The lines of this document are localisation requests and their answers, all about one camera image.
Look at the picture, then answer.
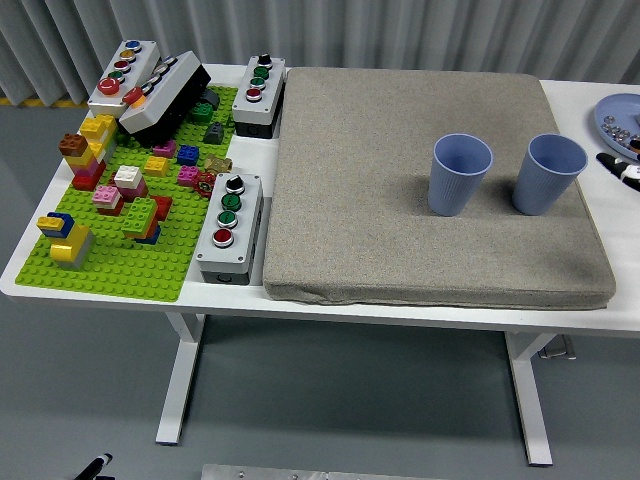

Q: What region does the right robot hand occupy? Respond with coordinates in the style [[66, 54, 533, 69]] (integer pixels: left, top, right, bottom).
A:
[[595, 137, 640, 192]]

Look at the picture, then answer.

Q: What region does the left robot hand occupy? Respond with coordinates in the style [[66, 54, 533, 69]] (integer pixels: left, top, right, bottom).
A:
[[74, 453, 114, 480]]

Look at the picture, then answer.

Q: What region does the blue ribbed plastic cup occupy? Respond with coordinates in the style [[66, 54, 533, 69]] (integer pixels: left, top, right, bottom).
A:
[[427, 132, 495, 218], [510, 132, 589, 217]]

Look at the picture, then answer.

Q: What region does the blue plastic plate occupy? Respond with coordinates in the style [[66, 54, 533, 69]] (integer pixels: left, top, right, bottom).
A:
[[593, 93, 640, 162]]

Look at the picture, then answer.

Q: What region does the white table leg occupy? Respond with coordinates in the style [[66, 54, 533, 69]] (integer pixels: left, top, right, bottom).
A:
[[154, 312, 206, 446], [503, 330, 555, 468]]

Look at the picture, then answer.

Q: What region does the green studded baseplate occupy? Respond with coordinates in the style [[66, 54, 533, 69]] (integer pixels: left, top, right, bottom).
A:
[[14, 85, 240, 304]]

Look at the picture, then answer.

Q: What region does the grey metal plate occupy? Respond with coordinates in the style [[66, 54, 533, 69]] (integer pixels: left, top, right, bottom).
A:
[[200, 463, 451, 480]]

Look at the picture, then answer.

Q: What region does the blue yellow grey brick stack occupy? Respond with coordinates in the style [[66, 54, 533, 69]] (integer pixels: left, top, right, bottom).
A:
[[36, 211, 96, 272]]

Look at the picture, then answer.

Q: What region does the green orange brick stack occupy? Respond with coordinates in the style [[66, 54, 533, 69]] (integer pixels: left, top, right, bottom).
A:
[[120, 197, 164, 246]]

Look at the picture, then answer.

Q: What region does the pink red brick stack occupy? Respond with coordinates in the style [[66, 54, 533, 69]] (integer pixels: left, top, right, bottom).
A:
[[91, 184, 126, 217]]

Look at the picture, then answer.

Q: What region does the grey-brown cushion mat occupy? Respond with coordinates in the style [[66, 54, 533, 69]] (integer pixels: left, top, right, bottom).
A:
[[263, 67, 617, 310]]

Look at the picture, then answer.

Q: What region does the grey four-button control box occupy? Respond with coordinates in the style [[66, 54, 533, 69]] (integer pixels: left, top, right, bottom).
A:
[[231, 53, 287, 140], [194, 173, 264, 287]]

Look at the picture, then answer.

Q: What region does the white pink brick stack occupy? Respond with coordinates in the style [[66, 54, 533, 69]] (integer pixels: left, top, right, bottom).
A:
[[113, 164, 149, 202]]

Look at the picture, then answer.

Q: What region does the yellow toy brick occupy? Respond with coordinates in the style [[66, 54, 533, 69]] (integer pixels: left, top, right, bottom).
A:
[[143, 155, 171, 178]]

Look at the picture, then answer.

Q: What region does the brown yellow red brick stack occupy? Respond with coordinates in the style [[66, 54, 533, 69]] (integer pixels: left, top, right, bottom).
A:
[[58, 133, 107, 192]]

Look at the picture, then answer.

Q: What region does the blue toy brick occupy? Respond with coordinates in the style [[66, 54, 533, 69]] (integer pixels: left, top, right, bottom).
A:
[[176, 143, 202, 167]]

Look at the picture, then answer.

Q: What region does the yellow white brick stack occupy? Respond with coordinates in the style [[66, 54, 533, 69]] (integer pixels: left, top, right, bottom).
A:
[[78, 113, 119, 152]]

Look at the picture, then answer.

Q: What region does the grey pleated curtain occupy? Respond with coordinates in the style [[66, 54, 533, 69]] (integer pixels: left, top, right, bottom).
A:
[[0, 0, 640, 109]]

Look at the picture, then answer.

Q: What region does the yellow floor tape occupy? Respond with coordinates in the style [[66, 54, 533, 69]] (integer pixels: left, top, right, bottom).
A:
[[0, 97, 90, 109]]

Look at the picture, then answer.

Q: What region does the dark green toy brick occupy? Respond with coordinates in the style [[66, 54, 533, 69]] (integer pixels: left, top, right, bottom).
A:
[[188, 101, 218, 124]]

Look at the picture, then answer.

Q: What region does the tilted white black control box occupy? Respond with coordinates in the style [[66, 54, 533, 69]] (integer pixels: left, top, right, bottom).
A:
[[118, 49, 213, 150]]

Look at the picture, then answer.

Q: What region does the white five-button control box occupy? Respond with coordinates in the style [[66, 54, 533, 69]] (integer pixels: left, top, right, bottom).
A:
[[87, 39, 162, 120]]

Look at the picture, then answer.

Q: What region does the grey metal bracket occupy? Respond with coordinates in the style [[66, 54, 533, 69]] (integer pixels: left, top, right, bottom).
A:
[[537, 335, 577, 361]]

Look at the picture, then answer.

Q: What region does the brass valve red handle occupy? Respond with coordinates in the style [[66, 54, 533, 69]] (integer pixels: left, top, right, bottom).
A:
[[193, 154, 234, 198]]

